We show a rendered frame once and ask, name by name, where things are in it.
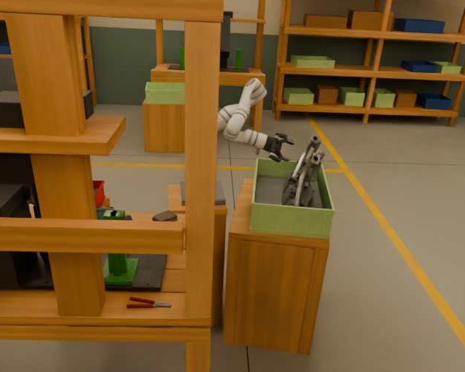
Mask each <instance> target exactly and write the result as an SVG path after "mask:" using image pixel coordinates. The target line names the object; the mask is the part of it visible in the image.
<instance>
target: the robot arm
mask: <svg viewBox="0 0 465 372"><path fill-rule="evenodd" d="M266 93H267V91H266V89H265V88H264V86H263V85H262V83H261V82H260V81H259V79H257V78H253V79H251V80H249V81H248V82H247V84H246V85H245V87H244V90H243V92H242V95H241V99H240V102H239V104H235V105H229V106H225V107H224V108H223V109H222V110H220V112H218V131H221V130H223V129H225V130H224V136H225V137H226V138H227V139H228V140H230V141H233V142H245V143H247V144H250V145H253V146H255V147H256V149H255V153H256V154H257V155H259V153H260V150H261V149H262V150H265V151H269V152H270V153H271V154H270V156H269V158H270V159H272V160H274V161H276V162H280V161H281V160H283V161H286V162H288V161H290V158H288V157H285V156H282V154H281V152H280V150H281V146H282V143H284V142H286V143H288V144H290V145H294V142H293V141H291V140H290V139H287V135H286V134H280V133H276V134H275V138H274V137H271V136H269V135H266V134H262V133H259V132H257V131H253V130H250V129H247V130H245V131H240V130H241V128H242V125H243V124H244V123H245V121H246V119H247V117H248V115H249V110H250V108H251V107H253V106H254V105H255V104H256V103H258V102H259V101H260V100H262V99H263V98H264V97H265V96H266ZM279 137H280V138H283V139H281V140H279V139H278V138H279ZM274 154H276V156H275V155H274Z"/></svg>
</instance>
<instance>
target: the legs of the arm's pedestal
mask: <svg viewBox="0 0 465 372"><path fill-rule="evenodd" d="M226 220H227V215H222V216H215V221H214V244H213V287H212V318H211V325H212V326H220V325H221V313H222V297H223V282H224V251H225V235H226Z"/></svg>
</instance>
